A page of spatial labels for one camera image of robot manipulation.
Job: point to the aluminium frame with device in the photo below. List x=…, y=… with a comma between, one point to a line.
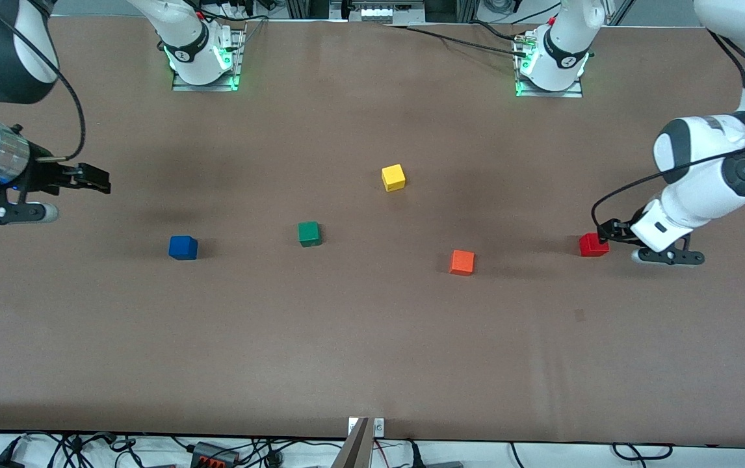
x=385, y=10

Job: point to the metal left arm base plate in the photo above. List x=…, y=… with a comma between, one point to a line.
x=551, y=93

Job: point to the red wooden cube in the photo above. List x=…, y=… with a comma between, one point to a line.
x=590, y=246

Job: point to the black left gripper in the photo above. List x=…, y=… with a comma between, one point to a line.
x=617, y=229

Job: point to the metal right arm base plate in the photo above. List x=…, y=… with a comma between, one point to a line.
x=203, y=87

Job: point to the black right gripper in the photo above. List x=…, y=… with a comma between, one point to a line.
x=46, y=175

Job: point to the small white bracket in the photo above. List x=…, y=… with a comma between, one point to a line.
x=379, y=426

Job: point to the green wooden cube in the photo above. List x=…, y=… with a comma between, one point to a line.
x=309, y=234

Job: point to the orange wooden cube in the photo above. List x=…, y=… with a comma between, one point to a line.
x=461, y=262

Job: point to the brown camera post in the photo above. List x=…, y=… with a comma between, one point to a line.
x=353, y=448

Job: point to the blue wooden cube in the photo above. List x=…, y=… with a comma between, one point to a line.
x=182, y=247

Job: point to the black orange power strip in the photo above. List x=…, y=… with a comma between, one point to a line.
x=214, y=454

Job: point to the yellow wooden cube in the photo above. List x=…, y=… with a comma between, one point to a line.
x=393, y=177

